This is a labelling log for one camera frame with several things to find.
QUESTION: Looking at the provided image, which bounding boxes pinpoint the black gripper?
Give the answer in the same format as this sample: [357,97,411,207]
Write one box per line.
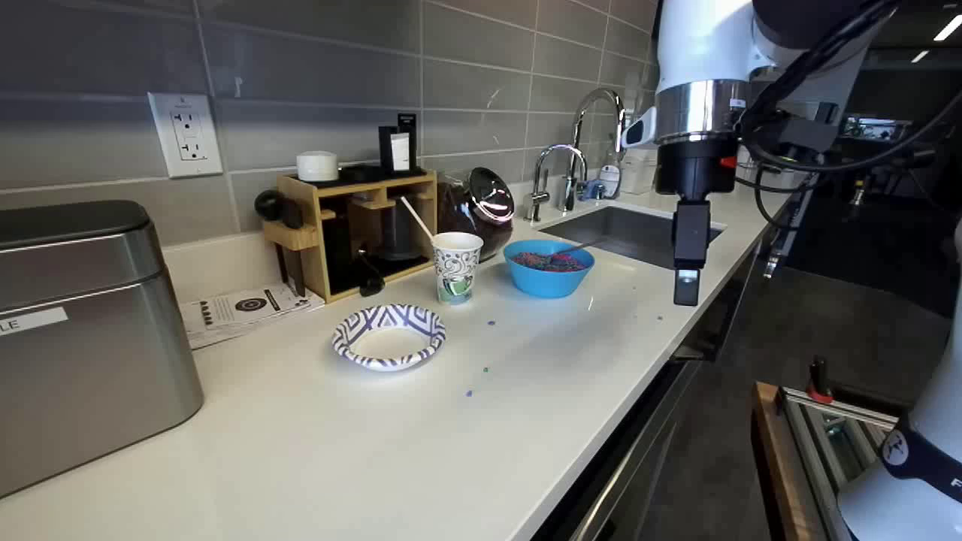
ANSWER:
[655,139,736,308]

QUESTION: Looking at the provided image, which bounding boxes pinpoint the silver spoon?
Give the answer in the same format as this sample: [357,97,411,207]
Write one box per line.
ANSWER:
[546,244,588,262]

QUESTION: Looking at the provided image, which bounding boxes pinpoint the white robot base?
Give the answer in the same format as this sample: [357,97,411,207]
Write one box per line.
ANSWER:
[838,223,962,541]

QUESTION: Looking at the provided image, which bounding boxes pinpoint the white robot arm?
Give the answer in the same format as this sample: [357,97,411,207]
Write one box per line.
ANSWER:
[621,0,893,308]

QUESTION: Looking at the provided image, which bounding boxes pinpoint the paper coffee cup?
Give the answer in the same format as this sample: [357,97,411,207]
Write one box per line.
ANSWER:
[432,232,484,304]

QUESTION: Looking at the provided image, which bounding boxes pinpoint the blue patterned paper bowl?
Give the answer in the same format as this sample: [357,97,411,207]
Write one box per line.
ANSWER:
[332,304,444,372]

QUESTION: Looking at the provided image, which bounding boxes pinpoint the kitchen sink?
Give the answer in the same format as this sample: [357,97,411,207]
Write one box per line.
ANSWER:
[541,205,723,275]

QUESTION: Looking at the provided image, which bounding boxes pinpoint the chrome kitchen faucet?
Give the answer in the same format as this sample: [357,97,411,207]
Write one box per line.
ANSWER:
[572,88,628,202]

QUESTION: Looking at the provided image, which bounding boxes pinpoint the small chrome faucet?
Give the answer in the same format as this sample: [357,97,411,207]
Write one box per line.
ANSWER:
[530,141,586,220]

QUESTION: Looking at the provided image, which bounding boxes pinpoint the wooden cart with rails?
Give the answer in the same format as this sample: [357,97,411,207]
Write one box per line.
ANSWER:
[753,359,903,541]

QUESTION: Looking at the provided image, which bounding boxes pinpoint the wooden stir stick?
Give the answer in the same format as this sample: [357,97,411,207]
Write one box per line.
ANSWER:
[397,195,437,251]

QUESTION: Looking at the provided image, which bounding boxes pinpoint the black box on shelf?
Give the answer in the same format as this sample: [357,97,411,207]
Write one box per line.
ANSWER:
[379,114,417,174]

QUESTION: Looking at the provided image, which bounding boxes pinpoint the wooden organiser shelf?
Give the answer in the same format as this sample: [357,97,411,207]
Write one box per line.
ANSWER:
[257,170,439,302]

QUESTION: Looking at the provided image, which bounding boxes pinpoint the white round container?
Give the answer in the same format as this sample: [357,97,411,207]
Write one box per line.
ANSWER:
[296,150,339,182]

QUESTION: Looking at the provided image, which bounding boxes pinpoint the white paper card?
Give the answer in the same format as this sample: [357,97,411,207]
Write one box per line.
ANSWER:
[180,282,324,349]

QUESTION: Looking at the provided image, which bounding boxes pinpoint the stainless steel bin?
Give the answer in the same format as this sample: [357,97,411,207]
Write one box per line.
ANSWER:
[0,202,203,497]

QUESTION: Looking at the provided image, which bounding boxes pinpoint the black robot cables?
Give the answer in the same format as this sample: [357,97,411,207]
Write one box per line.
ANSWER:
[733,0,962,229]

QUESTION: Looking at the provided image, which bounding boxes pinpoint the white wall outlet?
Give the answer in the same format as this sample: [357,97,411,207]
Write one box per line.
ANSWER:
[147,93,222,176]

